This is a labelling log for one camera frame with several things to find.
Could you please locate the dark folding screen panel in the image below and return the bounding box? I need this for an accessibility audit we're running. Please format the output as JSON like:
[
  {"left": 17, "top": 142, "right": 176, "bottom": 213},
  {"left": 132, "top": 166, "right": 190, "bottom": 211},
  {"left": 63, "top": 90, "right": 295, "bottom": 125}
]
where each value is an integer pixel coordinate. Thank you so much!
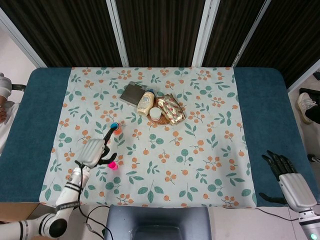
[
  {"left": 192, "top": 0, "right": 272, "bottom": 68},
  {"left": 106, "top": 0, "right": 221, "bottom": 68},
  {"left": 232, "top": 0, "right": 320, "bottom": 91},
  {"left": 0, "top": 0, "right": 129, "bottom": 68}
]

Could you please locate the person in white clothes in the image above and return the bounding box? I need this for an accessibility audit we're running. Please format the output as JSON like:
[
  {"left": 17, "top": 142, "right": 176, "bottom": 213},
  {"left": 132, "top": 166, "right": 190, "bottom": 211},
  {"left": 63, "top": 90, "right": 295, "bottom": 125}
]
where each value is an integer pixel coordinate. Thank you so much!
[{"left": 0, "top": 72, "right": 23, "bottom": 154}]

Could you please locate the cream squeeze sauce bottle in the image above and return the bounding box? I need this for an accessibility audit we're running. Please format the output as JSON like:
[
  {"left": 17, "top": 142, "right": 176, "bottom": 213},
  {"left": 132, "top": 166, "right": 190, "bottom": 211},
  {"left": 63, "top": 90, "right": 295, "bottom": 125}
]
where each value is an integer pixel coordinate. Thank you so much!
[{"left": 136, "top": 88, "right": 156, "bottom": 116}]

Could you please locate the white sneaker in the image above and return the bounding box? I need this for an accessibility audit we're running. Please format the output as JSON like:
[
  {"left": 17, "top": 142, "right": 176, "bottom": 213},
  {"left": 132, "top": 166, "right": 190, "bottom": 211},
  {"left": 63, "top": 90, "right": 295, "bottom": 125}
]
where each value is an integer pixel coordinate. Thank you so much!
[{"left": 296, "top": 92, "right": 319, "bottom": 125}]

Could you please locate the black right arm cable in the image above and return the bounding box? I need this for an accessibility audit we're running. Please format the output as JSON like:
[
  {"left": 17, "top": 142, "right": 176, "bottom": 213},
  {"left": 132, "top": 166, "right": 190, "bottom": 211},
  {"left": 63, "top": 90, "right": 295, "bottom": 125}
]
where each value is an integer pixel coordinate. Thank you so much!
[{"left": 254, "top": 206, "right": 301, "bottom": 222}]

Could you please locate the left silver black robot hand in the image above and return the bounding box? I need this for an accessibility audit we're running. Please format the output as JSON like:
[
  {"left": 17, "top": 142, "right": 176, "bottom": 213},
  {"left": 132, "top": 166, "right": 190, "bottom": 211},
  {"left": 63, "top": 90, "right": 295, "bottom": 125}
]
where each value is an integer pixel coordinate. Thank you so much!
[{"left": 74, "top": 126, "right": 119, "bottom": 169}]

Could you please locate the gold foil snack package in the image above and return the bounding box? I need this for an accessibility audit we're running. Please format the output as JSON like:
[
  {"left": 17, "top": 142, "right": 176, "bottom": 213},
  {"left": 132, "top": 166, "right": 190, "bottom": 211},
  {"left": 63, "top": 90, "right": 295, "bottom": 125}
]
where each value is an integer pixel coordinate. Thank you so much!
[{"left": 156, "top": 92, "right": 188, "bottom": 126}]

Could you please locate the flat silver metal case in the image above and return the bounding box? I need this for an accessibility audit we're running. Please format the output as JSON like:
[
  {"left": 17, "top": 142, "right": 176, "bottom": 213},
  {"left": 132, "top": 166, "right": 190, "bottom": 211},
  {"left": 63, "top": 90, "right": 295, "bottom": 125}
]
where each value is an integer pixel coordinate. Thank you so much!
[{"left": 119, "top": 81, "right": 148, "bottom": 108}]

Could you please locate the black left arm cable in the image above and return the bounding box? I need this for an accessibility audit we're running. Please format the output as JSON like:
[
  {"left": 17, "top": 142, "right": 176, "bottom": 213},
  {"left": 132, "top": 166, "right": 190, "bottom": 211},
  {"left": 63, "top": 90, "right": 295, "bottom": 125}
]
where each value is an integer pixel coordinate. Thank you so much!
[{"left": 74, "top": 159, "right": 111, "bottom": 240}]

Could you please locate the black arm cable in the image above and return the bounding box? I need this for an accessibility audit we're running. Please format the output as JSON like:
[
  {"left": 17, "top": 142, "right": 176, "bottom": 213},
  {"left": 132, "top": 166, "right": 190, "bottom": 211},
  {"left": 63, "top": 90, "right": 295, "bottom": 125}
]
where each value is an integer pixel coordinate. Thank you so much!
[
  {"left": 254, "top": 206, "right": 301, "bottom": 222},
  {"left": 74, "top": 159, "right": 111, "bottom": 240}
]

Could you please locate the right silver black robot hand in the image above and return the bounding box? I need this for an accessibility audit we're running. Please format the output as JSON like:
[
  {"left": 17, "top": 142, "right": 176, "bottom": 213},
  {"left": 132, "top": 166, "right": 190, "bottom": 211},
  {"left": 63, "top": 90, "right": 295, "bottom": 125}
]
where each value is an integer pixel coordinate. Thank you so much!
[{"left": 258, "top": 149, "right": 317, "bottom": 213}]

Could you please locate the grey blue robot torso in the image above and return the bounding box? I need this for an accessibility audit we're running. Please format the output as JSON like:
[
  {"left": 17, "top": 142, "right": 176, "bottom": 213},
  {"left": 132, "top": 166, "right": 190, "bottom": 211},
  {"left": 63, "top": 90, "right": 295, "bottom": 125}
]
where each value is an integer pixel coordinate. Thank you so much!
[{"left": 103, "top": 205, "right": 213, "bottom": 240}]

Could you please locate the small white lidded jar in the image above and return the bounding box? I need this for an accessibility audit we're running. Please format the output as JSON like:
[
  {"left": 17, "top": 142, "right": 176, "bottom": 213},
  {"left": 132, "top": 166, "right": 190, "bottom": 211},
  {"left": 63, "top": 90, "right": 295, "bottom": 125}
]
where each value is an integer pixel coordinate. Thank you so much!
[{"left": 149, "top": 106, "right": 163, "bottom": 121}]

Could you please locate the teal blue table cover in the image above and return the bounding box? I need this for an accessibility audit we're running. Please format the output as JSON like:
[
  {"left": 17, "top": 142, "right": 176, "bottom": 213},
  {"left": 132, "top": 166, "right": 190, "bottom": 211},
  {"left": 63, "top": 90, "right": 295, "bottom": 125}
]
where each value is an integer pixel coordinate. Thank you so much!
[{"left": 0, "top": 66, "right": 320, "bottom": 204}]

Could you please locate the floral print tablecloth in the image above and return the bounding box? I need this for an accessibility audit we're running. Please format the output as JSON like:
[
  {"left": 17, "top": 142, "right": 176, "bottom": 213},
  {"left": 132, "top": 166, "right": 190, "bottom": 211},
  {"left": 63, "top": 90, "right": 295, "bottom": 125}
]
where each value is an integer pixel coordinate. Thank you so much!
[{"left": 39, "top": 66, "right": 258, "bottom": 209}]

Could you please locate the round woven rattan coaster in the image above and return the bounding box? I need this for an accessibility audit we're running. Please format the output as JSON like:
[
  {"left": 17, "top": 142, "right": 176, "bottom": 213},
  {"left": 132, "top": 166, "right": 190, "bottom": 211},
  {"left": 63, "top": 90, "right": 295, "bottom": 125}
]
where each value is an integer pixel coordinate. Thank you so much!
[{"left": 146, "top": 109, "right": 171, "bottom": 127}]

